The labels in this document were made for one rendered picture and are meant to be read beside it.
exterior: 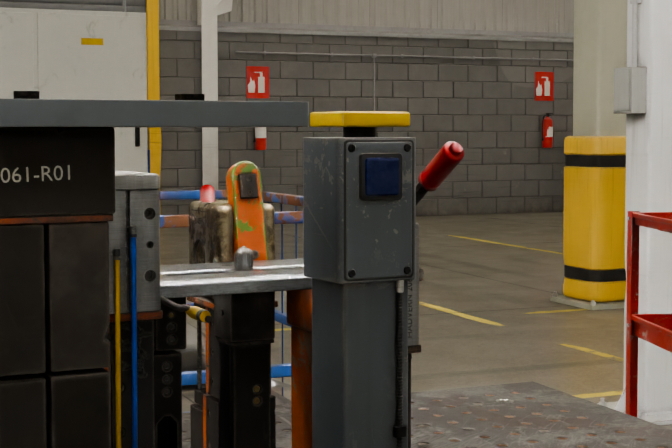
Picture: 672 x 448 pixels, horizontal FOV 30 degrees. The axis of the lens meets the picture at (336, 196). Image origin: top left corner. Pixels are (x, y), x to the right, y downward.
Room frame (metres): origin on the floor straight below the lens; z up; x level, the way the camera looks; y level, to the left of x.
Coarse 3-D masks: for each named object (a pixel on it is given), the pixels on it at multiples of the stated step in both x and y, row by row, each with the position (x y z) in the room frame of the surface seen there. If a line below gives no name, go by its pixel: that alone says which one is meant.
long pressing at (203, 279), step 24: (192, 264) 1.36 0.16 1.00; (216, 264) 1.36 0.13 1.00; (264, 264) 1.36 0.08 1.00; (288, 264) 1.36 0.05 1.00; (168, 288) 1.17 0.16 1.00; (192, 288) 1.18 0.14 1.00; (216, 288) 1.19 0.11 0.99; (240, 288) 1.21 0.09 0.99; (264, 288) 1.22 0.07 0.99; (288, 288) 1.23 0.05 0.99
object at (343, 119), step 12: (312, 120) 1.00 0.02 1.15; (324, 120) 0.98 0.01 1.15; (336, 120) 0.96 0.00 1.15; (348, 120) 0.95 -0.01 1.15; (360, 120) 0.96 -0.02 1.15; (372, 120) 0.96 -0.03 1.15; (384, 120) 0.97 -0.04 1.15; (396, 120) 0.97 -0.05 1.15; (408, 120) 0.98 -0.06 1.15; (348, 132) 0.98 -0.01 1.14; (360, 132) 0.98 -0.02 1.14; (372, 132) 0.98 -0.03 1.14
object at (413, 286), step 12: (408, 288) 1.16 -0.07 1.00; (408, 300) 1.16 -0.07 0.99; (408, 312) 1.16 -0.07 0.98; (408, 324) 1.16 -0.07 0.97; (408, 336) 1.16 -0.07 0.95; (408, 348) 1.16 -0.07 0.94; (420, 348) 1.17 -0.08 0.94; (408, 360) 1.17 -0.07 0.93; (408, 372) 1.17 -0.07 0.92; (408, 384) 1.17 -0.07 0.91; (408, 396) 1.17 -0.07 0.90; (408, 408) 1.17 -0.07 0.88; (408, 420) 1.17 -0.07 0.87; (408, 432) 1.17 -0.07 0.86; (408, 444) 1.17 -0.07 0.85
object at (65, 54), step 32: (0, 32) 8.74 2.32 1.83; (32, 32) 8.83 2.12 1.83; (64, 32) 8.92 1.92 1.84; (96, 32) 9.01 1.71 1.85; (128, 32) 9.10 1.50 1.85; (0, 64) 8.74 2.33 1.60; (32, 64) 8.83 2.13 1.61; (64, 64) 8.91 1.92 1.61; (96, 64) 9.00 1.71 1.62; (128, 64) 9.10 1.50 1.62; (0, 96) 8.74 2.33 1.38; (64, 96) 8.91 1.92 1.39; (96, 96) 9.00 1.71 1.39; (128, 96) 9.10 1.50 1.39; (128, 128) 9.09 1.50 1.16; (128, 160) 9.09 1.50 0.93
